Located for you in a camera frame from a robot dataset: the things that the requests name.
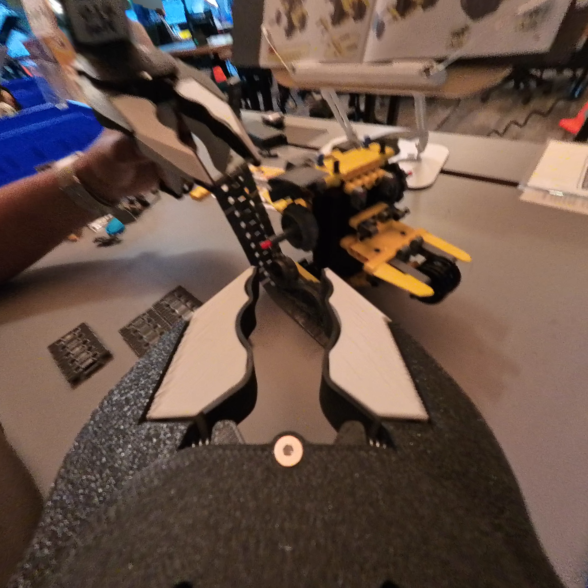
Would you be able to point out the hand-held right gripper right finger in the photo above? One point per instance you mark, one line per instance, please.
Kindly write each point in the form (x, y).
(376, 367)

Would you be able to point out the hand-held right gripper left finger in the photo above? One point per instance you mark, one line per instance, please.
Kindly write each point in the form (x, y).
(202, 367)

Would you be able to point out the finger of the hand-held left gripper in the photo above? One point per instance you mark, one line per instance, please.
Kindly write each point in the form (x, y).
(160, 138)
(216, 110)

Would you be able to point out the grey tread link segment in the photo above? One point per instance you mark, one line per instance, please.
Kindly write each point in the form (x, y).
(80, 353)

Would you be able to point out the yellow black toy vehicle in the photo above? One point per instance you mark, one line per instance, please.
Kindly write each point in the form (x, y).
(358, 206)

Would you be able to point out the large grey tread link mat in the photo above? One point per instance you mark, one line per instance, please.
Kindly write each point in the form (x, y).
(151, 321)

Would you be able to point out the person's left forearm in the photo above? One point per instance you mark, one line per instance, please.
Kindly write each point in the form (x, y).
(27, 220)

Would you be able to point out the person's left hand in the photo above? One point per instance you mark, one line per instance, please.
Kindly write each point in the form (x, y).
(119, 170)

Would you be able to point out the beige band wristwatch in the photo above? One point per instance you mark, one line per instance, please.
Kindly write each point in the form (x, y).
(73, 183)

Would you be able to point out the blue toy part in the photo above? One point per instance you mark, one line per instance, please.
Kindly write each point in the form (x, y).
(115, 226)

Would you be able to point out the large blue plastic bin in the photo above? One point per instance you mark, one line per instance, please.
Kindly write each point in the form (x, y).
(46, 133)

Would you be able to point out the small black toy part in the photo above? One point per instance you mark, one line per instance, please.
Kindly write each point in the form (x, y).
(108, 241)

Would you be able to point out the white book stand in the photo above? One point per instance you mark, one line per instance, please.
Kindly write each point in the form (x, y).
(367, 76)

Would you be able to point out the toy instruction booklet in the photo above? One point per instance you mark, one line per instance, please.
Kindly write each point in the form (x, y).
(413, 27)

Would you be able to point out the printed white paper sheet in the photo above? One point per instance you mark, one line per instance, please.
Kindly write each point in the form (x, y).
(556, 174)

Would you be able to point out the red plastic object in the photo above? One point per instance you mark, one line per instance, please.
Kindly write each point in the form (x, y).
(576, 121)

